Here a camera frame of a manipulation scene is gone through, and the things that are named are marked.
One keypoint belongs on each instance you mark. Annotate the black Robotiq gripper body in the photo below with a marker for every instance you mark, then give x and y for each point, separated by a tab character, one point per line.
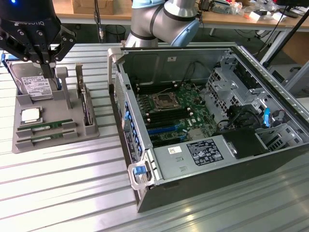
29	21

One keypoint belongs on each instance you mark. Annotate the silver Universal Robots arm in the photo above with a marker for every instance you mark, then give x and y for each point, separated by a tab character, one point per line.
149	19

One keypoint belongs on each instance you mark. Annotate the green RAM stick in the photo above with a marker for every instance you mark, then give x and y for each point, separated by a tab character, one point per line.
48	125

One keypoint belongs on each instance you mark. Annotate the black RAM slot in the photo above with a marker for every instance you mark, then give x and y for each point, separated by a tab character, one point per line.
157	90
171	117
154	85
169	111

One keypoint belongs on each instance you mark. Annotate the blue expansion slot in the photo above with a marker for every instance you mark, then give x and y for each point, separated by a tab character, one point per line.
163	130

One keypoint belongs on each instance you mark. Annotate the hard disk with white label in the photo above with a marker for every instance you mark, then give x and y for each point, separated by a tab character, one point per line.
33	84

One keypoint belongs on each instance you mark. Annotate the black mesh waste bin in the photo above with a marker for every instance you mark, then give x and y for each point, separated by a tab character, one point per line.
116	33

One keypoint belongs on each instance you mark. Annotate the silver CPU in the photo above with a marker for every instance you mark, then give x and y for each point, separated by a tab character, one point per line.
31	114

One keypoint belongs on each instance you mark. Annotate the grey parts rack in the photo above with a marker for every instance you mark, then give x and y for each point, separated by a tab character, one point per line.
53	113

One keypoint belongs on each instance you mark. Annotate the CPU socket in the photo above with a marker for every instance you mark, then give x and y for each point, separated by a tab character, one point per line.
165	101

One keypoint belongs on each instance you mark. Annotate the green motherboard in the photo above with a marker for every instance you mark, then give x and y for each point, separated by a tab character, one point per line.
193	108

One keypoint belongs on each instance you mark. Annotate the blue case release latch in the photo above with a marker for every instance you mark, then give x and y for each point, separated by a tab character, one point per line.
138	169

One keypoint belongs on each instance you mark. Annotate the silver power supply unit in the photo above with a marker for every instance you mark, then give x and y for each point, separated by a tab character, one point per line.
173	164

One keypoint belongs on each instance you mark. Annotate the wooden desk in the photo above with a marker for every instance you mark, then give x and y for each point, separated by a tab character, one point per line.
229	20

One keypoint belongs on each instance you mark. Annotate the metal disk bay cage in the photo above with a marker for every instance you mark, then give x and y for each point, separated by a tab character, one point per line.
224	91

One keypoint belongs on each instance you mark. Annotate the white small box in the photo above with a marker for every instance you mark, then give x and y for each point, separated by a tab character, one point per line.
257	15

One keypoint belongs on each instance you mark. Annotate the black plastic shroud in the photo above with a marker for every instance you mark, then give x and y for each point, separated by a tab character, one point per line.
243	142

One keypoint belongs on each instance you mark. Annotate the open black PC case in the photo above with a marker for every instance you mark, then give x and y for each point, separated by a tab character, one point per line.
217	188

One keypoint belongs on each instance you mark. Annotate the blue disk bay latch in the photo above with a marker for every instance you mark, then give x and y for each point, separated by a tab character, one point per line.
267	118

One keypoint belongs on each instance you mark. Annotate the grey desktop computer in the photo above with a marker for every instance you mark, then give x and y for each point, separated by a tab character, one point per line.
280	73

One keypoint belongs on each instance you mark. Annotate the black tripod pole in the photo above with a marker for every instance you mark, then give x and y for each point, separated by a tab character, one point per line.
287	38

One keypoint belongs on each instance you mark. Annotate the black monitor stand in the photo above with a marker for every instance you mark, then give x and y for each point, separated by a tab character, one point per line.
290	10

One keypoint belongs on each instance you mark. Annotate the graphics card with metal bracket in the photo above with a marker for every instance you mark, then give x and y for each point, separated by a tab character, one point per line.
85	106

